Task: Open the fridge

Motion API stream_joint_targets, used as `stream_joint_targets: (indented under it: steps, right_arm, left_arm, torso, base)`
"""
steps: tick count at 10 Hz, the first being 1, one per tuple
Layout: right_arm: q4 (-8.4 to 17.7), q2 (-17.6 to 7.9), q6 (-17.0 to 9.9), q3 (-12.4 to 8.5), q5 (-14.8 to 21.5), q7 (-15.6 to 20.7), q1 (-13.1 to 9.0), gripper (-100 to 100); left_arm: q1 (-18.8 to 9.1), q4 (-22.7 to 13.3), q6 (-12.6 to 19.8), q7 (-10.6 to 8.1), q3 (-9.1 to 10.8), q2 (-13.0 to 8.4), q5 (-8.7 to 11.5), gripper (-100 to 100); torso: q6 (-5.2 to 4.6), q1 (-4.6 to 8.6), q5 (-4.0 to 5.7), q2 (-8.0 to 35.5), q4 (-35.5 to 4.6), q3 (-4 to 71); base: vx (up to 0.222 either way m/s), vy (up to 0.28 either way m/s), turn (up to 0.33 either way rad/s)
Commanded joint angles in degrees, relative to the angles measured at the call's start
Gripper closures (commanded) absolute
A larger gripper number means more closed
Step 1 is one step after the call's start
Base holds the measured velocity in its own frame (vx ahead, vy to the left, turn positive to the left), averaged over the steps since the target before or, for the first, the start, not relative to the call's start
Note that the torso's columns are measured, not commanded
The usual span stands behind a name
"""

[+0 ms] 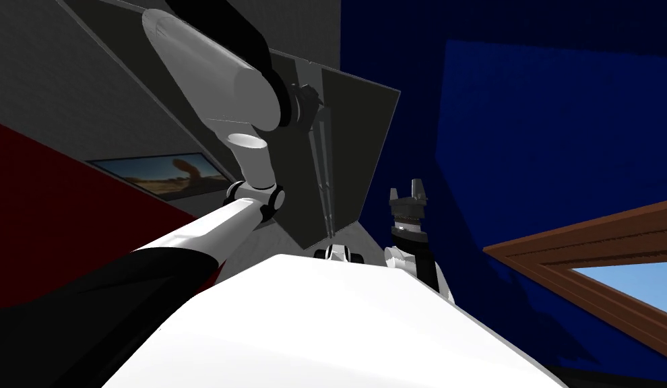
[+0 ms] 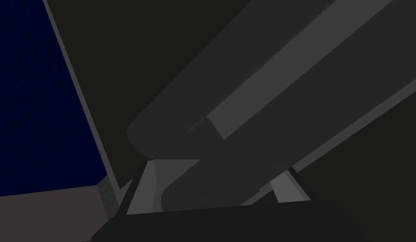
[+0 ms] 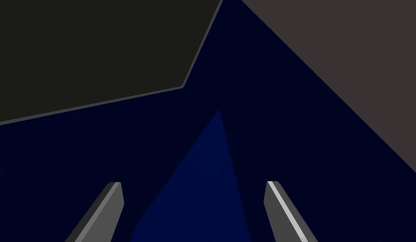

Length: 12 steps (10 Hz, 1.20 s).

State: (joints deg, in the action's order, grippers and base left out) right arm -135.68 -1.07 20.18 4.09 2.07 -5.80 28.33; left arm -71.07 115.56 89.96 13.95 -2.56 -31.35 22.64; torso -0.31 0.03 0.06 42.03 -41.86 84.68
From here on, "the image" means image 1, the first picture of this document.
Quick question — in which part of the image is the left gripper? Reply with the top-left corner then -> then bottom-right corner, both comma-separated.
290,83 -> 326,128

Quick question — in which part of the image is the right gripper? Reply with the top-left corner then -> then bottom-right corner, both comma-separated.
388,178 -> 429,220

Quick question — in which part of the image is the dark grey bar handle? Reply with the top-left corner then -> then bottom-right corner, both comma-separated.
309,115 -> 331,240
319,106 -> 337,238

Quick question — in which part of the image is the brown framed window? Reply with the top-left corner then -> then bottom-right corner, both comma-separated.
482,197 -> 667,365

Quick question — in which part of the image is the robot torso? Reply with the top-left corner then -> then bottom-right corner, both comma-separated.
101,243 -> 569,388

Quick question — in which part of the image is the framed desert landscape picture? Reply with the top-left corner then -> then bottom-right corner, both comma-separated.
87,152 -> 233,203

